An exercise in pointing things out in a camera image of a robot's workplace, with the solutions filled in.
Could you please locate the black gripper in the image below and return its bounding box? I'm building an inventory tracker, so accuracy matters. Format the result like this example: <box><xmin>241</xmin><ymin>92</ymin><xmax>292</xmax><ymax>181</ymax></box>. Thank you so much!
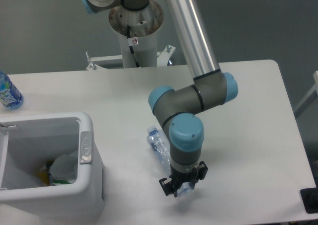
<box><xmin>159</xmin><ymin>161</ymin><xmax>208</xmax><ymax>197</ymax></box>

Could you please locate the clear plastic bottle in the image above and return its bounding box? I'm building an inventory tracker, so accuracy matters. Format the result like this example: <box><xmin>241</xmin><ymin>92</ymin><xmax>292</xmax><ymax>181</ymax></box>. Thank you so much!
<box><xmin>147</xmin><ymin>126</ymin><xmax>190</xmax><ymax>197</ymax></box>

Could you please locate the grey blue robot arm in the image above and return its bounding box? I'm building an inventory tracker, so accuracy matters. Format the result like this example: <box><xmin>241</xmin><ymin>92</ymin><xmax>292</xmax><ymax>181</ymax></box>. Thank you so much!
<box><xmin>82</xmin><ymin>0</ymin><xmax>238</xmax><ymax>196</ymax></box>

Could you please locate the yellow green trash in bin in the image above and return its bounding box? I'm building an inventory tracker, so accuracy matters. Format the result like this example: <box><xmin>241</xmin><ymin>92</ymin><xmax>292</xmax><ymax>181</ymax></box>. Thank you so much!
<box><xmin>37</xmin><ymin>161</ymin><xmax>74</xmax><ymax>186</ymax></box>

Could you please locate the white plastic trash can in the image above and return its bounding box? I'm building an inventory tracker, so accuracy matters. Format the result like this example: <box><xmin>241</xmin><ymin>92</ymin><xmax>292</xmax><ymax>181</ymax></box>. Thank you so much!
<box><xmin>0</xmin><ymin>112</ymin><xmax>104</xmax><ymax>218</ymax></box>

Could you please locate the black clamp at table edge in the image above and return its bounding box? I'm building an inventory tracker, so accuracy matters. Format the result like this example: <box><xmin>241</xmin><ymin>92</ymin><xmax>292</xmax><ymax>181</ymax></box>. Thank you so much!
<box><xmin>300</xmin><ymin>187</ymin><xmax>318</xmax><ymax>214</ymax></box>

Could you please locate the blue labelled water bottle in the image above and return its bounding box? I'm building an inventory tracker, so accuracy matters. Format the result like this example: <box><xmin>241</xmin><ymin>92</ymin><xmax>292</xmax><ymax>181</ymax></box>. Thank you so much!
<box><xmin>0</xmin><ymin>72</ymin><xmax>24</xmax><ymax>110</ymax></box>

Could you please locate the white frame at right edge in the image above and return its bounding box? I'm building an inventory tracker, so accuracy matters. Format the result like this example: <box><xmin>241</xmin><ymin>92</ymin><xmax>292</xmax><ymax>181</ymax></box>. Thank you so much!
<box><xmin>294</xmin><ymin>71</ymin><xmax>318</xmax><ymax>118</ymax></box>

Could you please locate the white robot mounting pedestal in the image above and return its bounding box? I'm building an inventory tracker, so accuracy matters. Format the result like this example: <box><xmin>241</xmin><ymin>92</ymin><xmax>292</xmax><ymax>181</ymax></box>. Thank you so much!
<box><xmin>86</xmin><ymin>0</ymin><xmax>175</xmax><ymax>70</ymax></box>

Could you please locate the black cable on pedestal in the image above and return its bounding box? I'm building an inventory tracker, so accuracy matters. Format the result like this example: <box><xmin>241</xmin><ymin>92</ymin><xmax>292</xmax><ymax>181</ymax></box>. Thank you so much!
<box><xmin>126</xmin><ymin>24</ymin><xmax>140</xmax><ymax>68</ymax></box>

